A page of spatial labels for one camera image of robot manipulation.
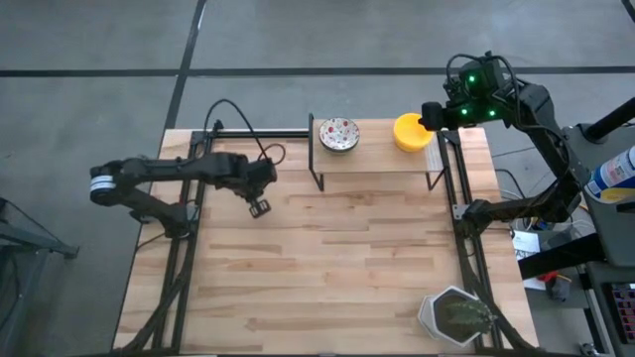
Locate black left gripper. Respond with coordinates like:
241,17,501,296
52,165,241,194
242,159,278,219

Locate yellow mini bowl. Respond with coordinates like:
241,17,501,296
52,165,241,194
392,112,436,154

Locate green bowl with floral inside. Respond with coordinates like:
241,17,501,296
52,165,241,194
317,116,362,154

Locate wooden shelf with black legs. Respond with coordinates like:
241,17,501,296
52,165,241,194
307,112,447,192

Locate white paper sheet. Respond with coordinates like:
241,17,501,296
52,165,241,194
512,228,543,292

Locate black pole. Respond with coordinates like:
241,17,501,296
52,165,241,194
584,96,635,144

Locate black beam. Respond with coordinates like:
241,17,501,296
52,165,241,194
517,232,609,280

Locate white and blue spray can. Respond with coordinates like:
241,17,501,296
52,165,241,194
583,145,635,204

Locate white hexagonal plant pot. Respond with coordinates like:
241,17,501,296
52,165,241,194
417,285,499,348

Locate green cactus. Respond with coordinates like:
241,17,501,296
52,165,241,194
439,296,498,339

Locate grey equipment stand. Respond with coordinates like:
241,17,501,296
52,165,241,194
563,123,635,269

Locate black metal stand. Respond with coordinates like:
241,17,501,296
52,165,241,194
0,196,80,357

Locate black keypad device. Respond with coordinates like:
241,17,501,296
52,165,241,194
601,281,635,351

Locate black aluminium frame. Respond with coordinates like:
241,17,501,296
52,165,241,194
435,127,545,354
126,127,312,354

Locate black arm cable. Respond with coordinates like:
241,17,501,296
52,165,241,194
201,97,288,168

